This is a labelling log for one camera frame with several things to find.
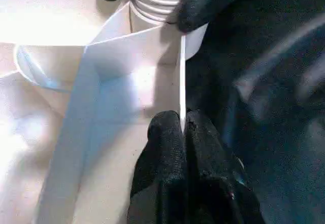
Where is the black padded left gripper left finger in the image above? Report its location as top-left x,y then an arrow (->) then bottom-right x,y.
127,109 -> 189,224

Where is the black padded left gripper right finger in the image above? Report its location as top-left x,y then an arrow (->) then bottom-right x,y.
183,109 -> 264,224

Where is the white plastic table leg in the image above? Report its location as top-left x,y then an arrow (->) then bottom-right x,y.
129,0 -> 196,24

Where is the white plastic table top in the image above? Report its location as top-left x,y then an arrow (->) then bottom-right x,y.
0,0 -> 211,224

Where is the black mat cover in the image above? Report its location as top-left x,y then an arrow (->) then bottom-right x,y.
184,0 -> 325,224

